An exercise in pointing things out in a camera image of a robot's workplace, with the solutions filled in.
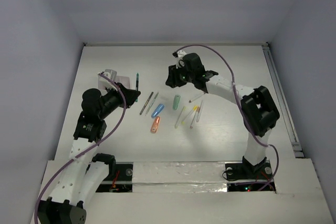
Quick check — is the brown tipped white marker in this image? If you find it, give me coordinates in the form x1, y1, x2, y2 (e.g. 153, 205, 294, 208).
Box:
188, 92, 205, 103

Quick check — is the white divided container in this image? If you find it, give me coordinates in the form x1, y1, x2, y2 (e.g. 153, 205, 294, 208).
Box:
98, 75, 131, 90

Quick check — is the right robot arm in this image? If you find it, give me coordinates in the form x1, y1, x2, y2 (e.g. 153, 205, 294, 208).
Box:
165, 50, 280, 178

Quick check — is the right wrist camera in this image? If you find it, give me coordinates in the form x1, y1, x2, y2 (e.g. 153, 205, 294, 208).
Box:
172, 50, 186, 69

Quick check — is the green correction tape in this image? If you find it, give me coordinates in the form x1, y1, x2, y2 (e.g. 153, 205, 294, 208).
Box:
172, 94, 181, 111

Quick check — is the blue correction tape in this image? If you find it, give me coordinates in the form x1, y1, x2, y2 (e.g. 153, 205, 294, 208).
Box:
151, 103, 164, 118

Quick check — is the pink tipped white marker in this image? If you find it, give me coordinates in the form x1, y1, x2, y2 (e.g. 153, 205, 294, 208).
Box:
190, 107, 199, 129

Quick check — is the aluminium side rail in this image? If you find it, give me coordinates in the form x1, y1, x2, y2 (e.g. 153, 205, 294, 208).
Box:
262, 45, 305, 158

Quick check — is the black pen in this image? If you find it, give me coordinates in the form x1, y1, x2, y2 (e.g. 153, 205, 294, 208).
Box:
139, 91, 154, 115

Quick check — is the yellow tipped marker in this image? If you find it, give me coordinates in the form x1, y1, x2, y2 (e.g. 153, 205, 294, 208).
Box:
181, 105, 197, 124

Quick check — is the orange banded white marker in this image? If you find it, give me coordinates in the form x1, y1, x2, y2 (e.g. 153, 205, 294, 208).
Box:
196, 100, 204, 122

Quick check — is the light green pen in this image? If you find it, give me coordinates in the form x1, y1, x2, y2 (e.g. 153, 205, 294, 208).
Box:
145, 92, 159, 116

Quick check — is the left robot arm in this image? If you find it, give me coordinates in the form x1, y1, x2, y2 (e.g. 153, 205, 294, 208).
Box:
34, 83, 141, 223

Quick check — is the green ink pen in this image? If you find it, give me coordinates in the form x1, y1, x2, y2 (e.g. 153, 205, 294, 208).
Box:
135, 72, 139, 102

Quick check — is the yellow-green highlighter pen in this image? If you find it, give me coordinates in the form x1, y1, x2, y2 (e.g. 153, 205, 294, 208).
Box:
174, 106, 186, 129

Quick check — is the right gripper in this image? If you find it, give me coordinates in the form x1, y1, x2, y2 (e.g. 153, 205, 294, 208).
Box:
165, 62, 195, 88

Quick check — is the white foam front board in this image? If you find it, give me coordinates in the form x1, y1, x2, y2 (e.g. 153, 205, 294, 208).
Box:
82, 159, 332, 223

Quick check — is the orange correction tape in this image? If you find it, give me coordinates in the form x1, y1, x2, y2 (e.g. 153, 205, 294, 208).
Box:
151, 116, 161, 133

